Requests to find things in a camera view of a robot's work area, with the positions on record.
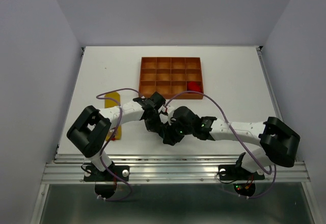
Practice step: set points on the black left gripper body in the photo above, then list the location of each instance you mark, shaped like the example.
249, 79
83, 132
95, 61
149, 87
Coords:
154, 123

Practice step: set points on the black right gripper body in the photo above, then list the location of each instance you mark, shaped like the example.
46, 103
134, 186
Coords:
180, 131

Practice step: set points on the red sock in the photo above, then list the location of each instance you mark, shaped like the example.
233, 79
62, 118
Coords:
194, 86

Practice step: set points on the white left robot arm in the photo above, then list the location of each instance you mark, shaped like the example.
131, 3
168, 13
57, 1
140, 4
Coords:
90, 129

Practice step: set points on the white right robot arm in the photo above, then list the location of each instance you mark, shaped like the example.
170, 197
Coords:
265, 143

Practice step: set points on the orange compartment tray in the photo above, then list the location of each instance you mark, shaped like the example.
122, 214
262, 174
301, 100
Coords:
169, 76

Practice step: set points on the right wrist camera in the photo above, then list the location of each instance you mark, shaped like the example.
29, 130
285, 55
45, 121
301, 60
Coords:
167, 111

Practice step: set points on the aluminium mounting rail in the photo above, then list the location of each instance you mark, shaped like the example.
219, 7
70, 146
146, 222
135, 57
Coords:
144, 169

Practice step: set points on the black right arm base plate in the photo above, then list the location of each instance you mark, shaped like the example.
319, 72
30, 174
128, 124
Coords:
230, 172

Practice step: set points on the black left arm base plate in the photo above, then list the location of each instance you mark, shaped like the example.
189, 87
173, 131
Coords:
92, 174

